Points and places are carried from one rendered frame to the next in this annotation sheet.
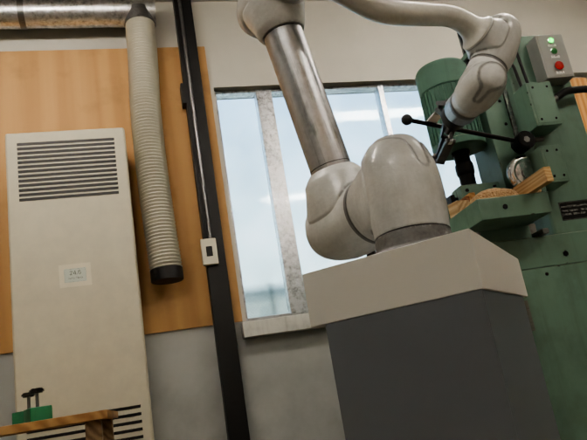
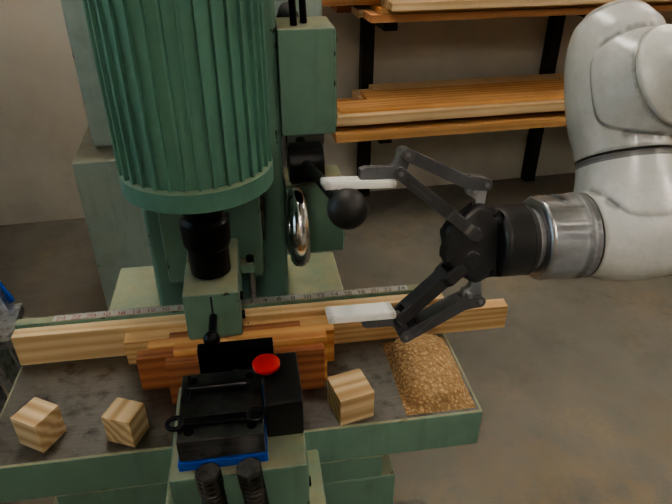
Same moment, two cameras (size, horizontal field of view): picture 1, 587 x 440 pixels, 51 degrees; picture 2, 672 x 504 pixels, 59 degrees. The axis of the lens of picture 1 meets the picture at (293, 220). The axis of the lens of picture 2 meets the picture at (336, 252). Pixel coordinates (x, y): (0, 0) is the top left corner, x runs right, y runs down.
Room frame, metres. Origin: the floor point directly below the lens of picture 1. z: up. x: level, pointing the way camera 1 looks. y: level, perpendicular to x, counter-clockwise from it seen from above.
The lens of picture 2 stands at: (1.74, 0.05, 1.46)
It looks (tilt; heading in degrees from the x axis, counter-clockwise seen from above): 32 degrees down; 273
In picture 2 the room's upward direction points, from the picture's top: straight up
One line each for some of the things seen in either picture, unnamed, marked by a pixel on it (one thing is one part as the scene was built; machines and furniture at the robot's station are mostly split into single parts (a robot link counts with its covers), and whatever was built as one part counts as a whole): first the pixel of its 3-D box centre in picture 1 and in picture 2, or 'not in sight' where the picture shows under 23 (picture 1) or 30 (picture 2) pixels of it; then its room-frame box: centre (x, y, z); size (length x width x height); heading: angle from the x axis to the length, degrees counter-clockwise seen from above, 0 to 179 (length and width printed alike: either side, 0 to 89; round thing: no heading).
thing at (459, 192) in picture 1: (478, 198); (216, 289); (1.94, -0.61, 0.99); 0.14 x 0.07 x 0.09; 102
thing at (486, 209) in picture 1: (453, 237); (243, 421); (1.89, -0.49, 0.87); 0.61 x 0.30 x 0.06; 12
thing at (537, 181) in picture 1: (499, 206); (323, 330); (1.79, -0.62, 0.92); 0.54 x 0.02 x 0.04; 12
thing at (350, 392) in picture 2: (459, 209); (350, 396); (1.75, -0.49, 0.92); 0.05 x 0.05 x 0.04; 25
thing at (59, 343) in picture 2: not in sight; (238, 326); (1.91, -0.61, 0.92); 0.60 x 0.02 x 0.05; 12
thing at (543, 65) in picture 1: (549, 60); not in sight; (1.86, -0.93, 1.40); 0.10 x 0.06 x 0.16; 102
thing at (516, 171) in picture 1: (525, 174); (297, 226); (1.84, -0.74, 1.02); 0.12 x 0.03 x 0.12; 102
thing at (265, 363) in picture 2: not in sight; (266, 364); (1.84, -0.43, 1.02); 0.03 x 0.03 x 0.01
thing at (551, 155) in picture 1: (547, 168); (314, 208); (1.82, -0.80, 1.02); 0.09 x 0.07 x 0.12; 12
